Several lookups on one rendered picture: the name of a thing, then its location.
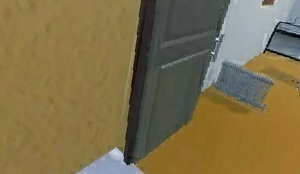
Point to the dark grey room door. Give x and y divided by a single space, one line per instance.
173 78

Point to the grey mesh bin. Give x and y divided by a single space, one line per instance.
243 85

